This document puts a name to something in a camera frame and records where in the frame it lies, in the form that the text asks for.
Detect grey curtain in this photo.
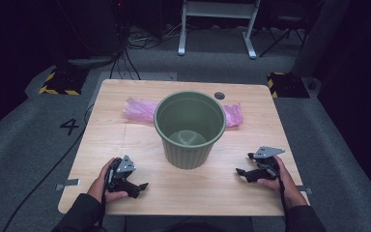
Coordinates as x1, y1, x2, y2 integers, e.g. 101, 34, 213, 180
290, 0, 353, 78

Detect hand-held gripper cable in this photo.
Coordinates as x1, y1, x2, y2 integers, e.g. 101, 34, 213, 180
98, 159, 115, 228
277, 175, 292, 225

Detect right hand-held gripper cable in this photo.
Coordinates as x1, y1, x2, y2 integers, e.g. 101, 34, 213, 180
277, 175, 292, 225

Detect pink plastic bag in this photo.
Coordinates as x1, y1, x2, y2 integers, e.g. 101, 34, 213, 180
122, 97, 243, 129

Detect person's right hand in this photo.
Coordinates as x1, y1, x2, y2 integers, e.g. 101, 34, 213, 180
256, 156, 309, 210

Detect grey tape strip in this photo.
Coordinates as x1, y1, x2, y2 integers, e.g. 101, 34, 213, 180
297, 185, 314, 196
55, 178, 82, 191

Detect yellow black striped base plate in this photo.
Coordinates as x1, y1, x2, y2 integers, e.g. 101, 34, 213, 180
38, 67, 90, 97
267, 72, 311, 100

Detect green ribbed trash bin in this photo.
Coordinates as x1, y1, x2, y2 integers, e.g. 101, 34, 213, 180
153, 90, 228, 171

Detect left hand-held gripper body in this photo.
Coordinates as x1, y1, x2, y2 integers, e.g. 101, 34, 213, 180
105, 154, 142, 194

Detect white metal stand frame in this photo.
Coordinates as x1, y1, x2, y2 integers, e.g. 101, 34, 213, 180
177, 0, 262, 60

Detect black equipment stand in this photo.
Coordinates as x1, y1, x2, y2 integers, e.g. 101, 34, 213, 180
55, 0, 130, 67

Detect person's left hand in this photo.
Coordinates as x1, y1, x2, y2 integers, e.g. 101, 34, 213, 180
87, 157, 129, 205

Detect tangle of black cables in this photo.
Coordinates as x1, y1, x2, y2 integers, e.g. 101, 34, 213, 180
108, 18, 183, 81

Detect black tripod stand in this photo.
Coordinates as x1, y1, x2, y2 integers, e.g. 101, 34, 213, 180
258, 13, 307, 59

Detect left hand-held gripper cable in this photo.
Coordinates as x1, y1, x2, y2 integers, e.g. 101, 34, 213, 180
98, 159, 115, 228

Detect long black floor cable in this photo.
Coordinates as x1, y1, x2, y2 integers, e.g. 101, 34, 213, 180
1, 102, 95, 232

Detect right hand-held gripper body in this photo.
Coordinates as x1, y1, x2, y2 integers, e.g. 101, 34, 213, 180
253, 146, 286, 180

